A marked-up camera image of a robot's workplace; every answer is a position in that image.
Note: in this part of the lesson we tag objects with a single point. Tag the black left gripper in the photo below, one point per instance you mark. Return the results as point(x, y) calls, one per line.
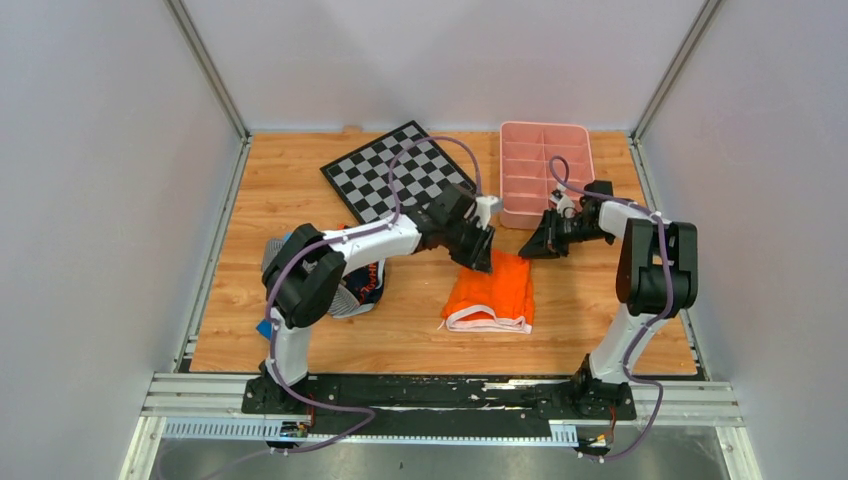
point(480, 258)

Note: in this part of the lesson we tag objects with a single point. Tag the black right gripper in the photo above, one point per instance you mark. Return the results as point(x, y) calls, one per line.
point(545, 242)

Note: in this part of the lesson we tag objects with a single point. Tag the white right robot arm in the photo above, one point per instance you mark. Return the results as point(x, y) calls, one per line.
point(656, 277)

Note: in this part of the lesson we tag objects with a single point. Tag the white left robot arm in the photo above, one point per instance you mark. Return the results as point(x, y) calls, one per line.
point(302, 279)

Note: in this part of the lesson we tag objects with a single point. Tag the grey striped underwear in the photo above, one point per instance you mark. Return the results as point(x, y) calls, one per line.
point(344, 304)

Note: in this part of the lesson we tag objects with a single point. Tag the pink compartment tray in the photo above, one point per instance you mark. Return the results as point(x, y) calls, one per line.
point(532, 157)

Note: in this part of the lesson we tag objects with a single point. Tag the black white checkerboard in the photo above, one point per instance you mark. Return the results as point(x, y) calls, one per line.
point(366, 178)

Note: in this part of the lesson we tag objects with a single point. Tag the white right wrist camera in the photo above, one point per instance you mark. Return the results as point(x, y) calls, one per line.
point(563, 204)

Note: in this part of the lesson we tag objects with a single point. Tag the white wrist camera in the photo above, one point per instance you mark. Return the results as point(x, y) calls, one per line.
point(485, 207)
point(563, 204)

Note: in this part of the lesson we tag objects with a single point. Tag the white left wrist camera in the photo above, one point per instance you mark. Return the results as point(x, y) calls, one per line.
point(485, 207)

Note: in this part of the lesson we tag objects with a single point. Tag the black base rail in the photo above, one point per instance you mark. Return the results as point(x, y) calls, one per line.
point(453, 404)

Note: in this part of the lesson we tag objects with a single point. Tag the white slotted cable duct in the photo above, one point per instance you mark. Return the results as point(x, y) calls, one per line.
point(554, 434)

